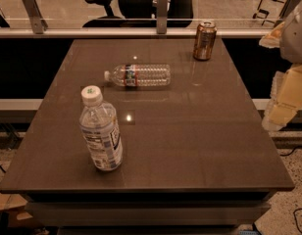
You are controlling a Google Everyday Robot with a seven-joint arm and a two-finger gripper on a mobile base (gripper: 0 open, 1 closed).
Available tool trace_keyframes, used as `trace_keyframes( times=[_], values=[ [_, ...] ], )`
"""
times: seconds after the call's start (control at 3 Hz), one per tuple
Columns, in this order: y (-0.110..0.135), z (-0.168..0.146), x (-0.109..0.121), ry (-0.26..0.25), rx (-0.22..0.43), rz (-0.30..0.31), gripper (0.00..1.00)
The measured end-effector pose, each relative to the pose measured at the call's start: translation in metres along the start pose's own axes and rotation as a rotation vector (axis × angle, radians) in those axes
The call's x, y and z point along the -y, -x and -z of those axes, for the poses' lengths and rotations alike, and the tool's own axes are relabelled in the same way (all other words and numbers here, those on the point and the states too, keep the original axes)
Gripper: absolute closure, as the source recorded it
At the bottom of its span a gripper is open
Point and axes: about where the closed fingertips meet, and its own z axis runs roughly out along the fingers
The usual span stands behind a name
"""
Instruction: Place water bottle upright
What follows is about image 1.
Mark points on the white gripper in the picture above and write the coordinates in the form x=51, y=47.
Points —
x=295, y=38

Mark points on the clear bottle red label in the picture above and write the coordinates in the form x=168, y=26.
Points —
x=139, y=75

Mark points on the upright bottle white cap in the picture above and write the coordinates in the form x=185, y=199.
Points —
x=100, y=129

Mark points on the wooden cart with wheels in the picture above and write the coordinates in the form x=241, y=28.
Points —
x=269, y=11

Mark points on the brown soda can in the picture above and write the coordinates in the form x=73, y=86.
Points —
x=204, y=40

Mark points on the black office chair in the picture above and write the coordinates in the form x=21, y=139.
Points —
x=142, y=13

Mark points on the cardboard box under table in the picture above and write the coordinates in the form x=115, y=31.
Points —
x=14, y=206

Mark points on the right metal railing bracket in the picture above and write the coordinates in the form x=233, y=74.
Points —
x=286, y=10

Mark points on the metal railing bracket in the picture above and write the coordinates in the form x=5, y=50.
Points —
x=161, y=17
x=286, y=10
x=38, y=24

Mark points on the middle metal railing bracket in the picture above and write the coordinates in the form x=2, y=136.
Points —
x=161, y=17

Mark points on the left metal railing bracket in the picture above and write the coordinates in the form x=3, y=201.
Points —
x=38, y=24

